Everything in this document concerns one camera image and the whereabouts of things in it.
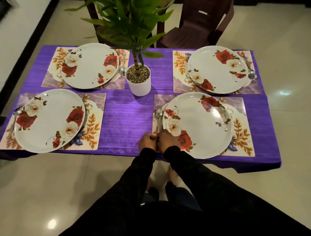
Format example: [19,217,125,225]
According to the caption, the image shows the person's right hand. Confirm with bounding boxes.
[157,129,181,154]

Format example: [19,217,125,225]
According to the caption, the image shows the person's left hand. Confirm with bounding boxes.
[138,133,158,152]

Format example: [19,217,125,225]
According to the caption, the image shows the steel spoon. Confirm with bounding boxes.
[155,108,163,135]
[119,52,127,76]
[244,55,257,80]
[6,107,23,140]

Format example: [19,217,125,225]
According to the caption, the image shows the person's left forearm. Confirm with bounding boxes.
[104,147,157,219]

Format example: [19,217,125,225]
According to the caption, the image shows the person's right forearm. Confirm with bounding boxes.
[163,145,246,209]

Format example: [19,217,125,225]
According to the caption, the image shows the purple tablecloth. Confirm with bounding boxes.
[0,45,282,173]

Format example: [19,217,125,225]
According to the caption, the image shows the person's right foot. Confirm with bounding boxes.
[166,165,181,188]

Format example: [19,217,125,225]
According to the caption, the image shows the person's foot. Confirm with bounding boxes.
[145,177,160,196]
[166,165,181,188]

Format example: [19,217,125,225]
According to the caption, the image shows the white rose print plate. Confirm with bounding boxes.
[187,46,249,94]
[60,43,120,89]
[14,88,86,153]
[162,92,234,159]

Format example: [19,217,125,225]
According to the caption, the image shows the person's left foot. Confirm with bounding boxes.
[145,177,160,196]

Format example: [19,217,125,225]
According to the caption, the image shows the white plant pot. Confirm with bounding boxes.
[125,64,151,97]

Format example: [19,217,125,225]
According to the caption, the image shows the leaf print placemat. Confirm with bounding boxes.
[152,94,255,157]
[41,47,130,90]
[173,50,263,95]
[0,92,107,151]

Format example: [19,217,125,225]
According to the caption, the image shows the pebbles in pot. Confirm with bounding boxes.
[126,65,150,84]

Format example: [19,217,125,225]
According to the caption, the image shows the person's black garment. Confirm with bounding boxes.
[58,181,311,236]

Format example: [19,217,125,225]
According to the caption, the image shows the dark brown plastic chair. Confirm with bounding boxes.
[157,0,235,49]

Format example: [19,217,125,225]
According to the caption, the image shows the green leafy plant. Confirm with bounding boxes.
[64,0,175,74]

